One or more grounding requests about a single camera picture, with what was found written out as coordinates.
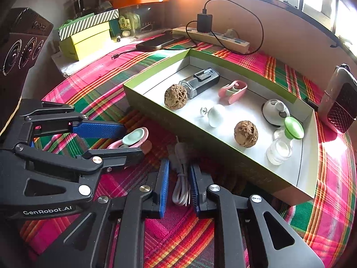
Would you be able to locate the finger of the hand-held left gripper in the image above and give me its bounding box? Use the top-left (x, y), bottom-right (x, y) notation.
top-left (14, 144), bottom-right (145, 205)
top-left (17, 98), bottom-right (127, 142)

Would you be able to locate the grey mini heater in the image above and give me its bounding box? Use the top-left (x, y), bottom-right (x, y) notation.
top-left (318, 64), bottom-right (357, 135)

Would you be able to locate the green mushroom-shaped knob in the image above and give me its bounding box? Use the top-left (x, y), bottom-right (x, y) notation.
top-left (274, 116), bottom-right (305, 143)

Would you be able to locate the brown walnut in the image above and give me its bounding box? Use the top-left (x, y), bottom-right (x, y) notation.
top-left (164, 83), bottom-right (187, 109)
top-left (233, 120), bottom-right (259, 148)

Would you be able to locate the beige power strip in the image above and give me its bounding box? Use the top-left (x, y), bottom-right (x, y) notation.
top-left (171, 26), bottom-right (250, 54)

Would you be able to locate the black box with circles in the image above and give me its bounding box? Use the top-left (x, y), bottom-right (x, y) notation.
top-left (0, 7), bottom-right (54, 135)

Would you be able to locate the small clear plastic jar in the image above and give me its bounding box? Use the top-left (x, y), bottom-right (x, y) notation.
top-left (266, 139), bottom-right (293, 166)

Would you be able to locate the pink looped plastic clip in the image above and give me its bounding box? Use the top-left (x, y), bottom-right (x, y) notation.
top-left (218, 80), bottom-right (248, 105)

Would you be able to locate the pink clip with mint oval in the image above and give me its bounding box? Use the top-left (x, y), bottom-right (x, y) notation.
top-left (107, 127), bottom-right (153, 153)

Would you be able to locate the green cardboard box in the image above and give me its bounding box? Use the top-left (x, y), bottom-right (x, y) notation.
top-left (123, 47), bottom-right (322, 206)

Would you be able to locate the long black charger cable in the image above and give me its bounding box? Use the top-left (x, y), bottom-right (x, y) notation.
top-left (184, 0), bottom-right (264, 55)

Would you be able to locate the plaid blanket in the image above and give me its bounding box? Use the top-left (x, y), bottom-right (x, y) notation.
top-left (19, 32), bottom-right (357, 268)

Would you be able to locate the white knob with screw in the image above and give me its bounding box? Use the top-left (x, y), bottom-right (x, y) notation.
top-left (199, 103), bottom-right (226, 128)

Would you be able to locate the short black usb cable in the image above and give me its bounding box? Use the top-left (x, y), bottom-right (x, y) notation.
top-left (111, 43), bottom-right (196, 61)

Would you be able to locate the yellow cardboard box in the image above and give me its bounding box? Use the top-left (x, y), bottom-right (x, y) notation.
top-left (59, 29), bottom-right (112, 61)

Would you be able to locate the clear black flashlight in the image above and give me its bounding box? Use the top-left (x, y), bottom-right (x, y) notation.
top-left (178, 67), bottom-right (221, 100)

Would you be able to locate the green striped box lid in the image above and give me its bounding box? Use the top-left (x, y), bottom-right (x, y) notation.
top-left (57, 8), bottom-right (120, 41)

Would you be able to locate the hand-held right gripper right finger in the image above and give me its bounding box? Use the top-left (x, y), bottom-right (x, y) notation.
top-left (188, 164), bottom-right (326, 268)

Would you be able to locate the white round panda gadget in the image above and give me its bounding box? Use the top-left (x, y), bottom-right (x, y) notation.
top-left (261, 98), bottom-right (291, 126)

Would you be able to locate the black power bank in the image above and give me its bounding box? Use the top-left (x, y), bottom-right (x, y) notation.
top-left (135, 32), bottom-right (186, 52)

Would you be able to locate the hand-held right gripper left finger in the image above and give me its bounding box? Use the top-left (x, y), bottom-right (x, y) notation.
top-left (35, 159), bottom-right (171, 268)

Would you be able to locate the white usb cable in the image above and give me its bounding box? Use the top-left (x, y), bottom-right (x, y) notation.
top-left (166, 135), bottom-right (196, 207)

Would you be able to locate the black charger brick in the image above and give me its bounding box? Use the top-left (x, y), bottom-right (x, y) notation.
top-left (196, 12), bottom-right (213, 33)

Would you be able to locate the green labelled tin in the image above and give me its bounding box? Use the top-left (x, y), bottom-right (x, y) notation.
top-left (109, 15), bottom-right (133, 40)

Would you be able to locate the dark glass jar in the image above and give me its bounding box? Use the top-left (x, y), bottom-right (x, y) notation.
top-left (71, 0), bottom-right (87, 17)

